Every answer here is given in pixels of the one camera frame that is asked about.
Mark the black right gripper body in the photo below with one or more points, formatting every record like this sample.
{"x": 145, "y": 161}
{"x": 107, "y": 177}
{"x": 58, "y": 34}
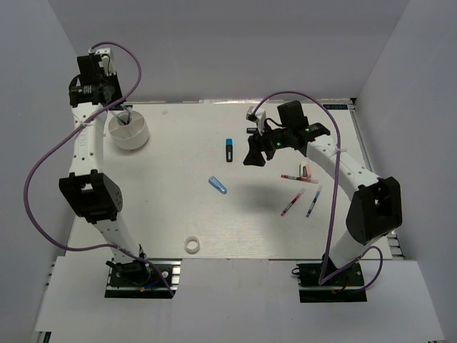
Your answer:
{"x": 275, "y": 140}

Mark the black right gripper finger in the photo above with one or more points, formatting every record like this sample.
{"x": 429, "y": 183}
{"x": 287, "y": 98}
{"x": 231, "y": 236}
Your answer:
{"x": 254, "y": 157}
{"x": 255, "y": 144}

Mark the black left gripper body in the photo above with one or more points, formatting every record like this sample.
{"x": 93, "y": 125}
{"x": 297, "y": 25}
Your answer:
{"x": 113, "y": 87}

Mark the green gel pen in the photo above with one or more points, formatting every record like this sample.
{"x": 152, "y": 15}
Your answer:
{"x": 119, "y": 120}

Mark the red gel pen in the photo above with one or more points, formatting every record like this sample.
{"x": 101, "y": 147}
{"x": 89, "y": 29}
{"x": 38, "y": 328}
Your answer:
{"x": 300, "y": 179}

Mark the light blue gel pen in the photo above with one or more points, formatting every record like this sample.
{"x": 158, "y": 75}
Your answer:
{"x": 126, "y": 119}

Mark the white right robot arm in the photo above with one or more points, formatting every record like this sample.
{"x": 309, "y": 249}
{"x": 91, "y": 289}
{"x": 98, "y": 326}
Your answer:
{"x": 375, "y": 208}

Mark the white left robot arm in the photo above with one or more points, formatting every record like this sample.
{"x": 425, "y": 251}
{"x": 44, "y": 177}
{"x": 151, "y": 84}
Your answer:
{"x": 89, "y": 191}

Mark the pink cap black highlighter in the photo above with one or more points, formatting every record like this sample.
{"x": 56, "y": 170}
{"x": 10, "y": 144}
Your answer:
{"x": 250, "y": 130}

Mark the blue cap black highlighter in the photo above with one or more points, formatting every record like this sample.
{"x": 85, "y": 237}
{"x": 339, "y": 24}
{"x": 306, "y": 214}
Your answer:
{"x": 229, "y": 150}

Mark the white round divided organizer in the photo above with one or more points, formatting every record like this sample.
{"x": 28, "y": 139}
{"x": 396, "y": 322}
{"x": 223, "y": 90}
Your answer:
{"x": 132, "y": 136}

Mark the pink white eraser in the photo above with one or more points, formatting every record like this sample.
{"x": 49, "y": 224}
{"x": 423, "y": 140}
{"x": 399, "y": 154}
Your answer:
{"x": 305, "y": 169}

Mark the magenta gel pen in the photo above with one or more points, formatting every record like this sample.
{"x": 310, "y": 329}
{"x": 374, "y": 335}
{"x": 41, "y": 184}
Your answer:
{"x": 293, "y": 201}

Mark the right black logo sticker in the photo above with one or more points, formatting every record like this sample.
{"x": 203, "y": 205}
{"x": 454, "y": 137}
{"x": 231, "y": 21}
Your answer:
{"x": 333, "y": 107}

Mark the dark blue gel pen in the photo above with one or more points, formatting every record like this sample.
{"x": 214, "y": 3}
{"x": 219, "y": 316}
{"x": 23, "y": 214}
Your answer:
{"x": 313, "y": 203}

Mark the clear tape roll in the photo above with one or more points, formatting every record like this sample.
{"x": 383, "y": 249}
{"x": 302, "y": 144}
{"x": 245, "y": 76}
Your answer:
{"x": 192, "y": 245}

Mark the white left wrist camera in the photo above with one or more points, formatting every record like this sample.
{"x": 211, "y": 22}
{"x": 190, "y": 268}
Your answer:
{"x": 107, "y": 61}

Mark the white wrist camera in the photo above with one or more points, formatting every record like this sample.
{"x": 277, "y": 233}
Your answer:
{"x": 107, "y": 61}
{"x": 257, "y": 116}

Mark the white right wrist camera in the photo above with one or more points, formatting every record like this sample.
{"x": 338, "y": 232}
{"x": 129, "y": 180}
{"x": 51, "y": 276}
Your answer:
{"x": 257, "y": 116}

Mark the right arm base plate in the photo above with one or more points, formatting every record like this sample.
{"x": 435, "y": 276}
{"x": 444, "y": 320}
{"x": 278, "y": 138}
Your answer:
{"x": 343, "y": 288}

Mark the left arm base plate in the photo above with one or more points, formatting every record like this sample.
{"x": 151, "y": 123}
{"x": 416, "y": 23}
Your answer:
{"x": 137, "y": 281}

